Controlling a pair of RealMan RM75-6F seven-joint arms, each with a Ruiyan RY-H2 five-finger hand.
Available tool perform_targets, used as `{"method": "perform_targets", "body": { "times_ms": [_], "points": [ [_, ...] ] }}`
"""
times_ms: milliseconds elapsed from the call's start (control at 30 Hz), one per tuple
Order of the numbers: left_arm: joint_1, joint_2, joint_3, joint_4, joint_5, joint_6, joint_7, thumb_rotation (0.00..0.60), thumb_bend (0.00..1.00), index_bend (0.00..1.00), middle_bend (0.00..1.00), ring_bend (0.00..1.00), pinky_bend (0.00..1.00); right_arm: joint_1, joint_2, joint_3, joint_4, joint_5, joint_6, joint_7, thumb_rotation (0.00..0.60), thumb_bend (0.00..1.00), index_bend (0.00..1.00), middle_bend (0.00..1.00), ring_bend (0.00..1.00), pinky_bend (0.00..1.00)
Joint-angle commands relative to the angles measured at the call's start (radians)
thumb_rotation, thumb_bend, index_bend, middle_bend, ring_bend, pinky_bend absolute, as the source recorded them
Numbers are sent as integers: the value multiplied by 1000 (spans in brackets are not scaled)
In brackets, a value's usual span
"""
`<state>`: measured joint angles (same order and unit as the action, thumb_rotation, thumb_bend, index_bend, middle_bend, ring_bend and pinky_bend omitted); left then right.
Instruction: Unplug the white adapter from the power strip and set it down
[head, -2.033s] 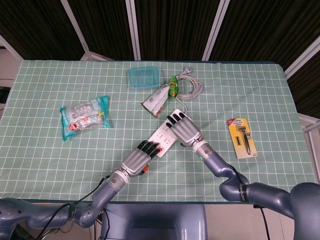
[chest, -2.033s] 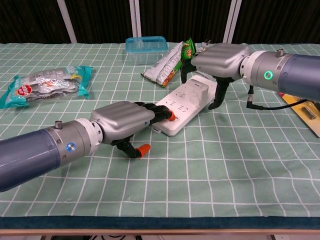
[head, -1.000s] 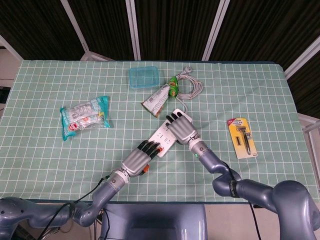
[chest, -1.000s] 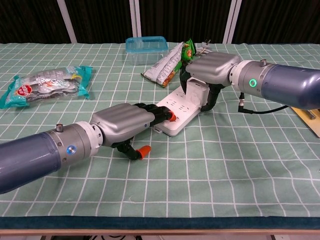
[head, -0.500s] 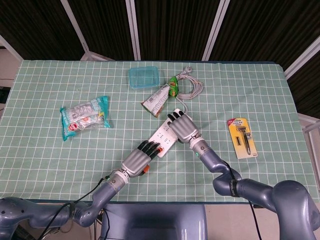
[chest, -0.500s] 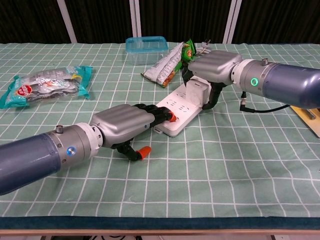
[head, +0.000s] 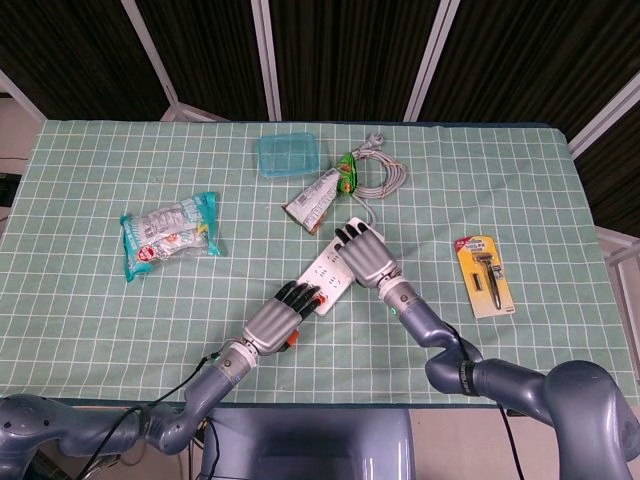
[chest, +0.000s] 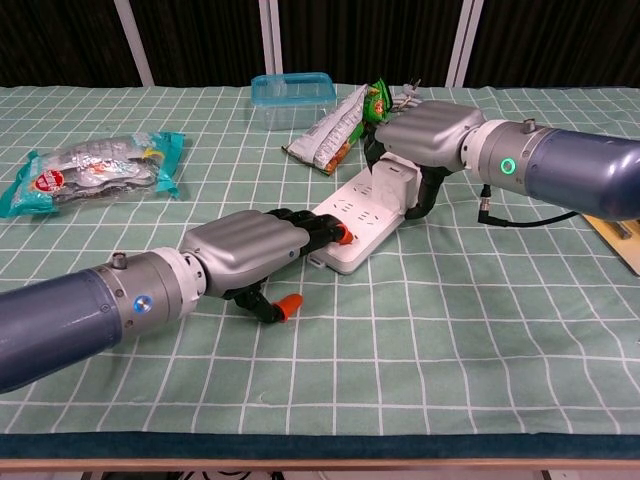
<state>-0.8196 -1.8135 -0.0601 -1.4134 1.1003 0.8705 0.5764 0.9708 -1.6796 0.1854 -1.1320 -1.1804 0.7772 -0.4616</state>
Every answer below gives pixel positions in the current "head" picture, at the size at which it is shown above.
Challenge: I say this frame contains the white power strip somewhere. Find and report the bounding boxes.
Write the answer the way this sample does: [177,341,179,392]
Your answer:
[298,216,387,318]

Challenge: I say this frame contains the black cable beside torso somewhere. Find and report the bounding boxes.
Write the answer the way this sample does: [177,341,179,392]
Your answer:
[205,417,223,480]

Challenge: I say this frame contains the yellow carded razor package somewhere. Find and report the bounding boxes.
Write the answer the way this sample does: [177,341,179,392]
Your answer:
[453,234,516,320]

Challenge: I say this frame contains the green checked tablecloth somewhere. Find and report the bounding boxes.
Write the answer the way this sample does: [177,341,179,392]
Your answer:
[0,118,619,409]

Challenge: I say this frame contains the grey-blue robot torso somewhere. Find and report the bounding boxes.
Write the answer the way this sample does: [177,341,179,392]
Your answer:
[199,407,416,480]

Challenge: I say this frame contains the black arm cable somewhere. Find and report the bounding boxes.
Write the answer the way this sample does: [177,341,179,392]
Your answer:
[442,322,524,480]
[82,353,224,480]

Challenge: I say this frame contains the teal clear snack bag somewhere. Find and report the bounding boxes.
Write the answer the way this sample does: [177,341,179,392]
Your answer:
[119,191,223,284]

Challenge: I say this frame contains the green white snack bag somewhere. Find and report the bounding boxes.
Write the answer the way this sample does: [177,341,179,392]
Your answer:
[281,152,360,236]

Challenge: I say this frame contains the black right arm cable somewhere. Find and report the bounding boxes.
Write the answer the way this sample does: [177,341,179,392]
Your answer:
[442,322,524,480]

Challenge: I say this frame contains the blue translucent plastic container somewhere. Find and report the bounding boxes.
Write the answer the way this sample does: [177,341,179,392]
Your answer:
[256,131,321,179]

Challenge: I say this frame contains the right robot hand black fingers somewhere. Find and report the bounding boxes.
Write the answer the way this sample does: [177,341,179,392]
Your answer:
[333,222,404,290]

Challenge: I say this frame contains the grey coiled power cord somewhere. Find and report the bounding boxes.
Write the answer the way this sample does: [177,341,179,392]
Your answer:
[344,131,409,227]

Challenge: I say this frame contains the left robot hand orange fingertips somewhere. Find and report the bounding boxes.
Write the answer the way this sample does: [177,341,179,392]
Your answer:
[242,280,329,358]

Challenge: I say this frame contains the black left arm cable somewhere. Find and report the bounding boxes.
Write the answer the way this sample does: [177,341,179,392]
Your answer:
[82,353,224,480]

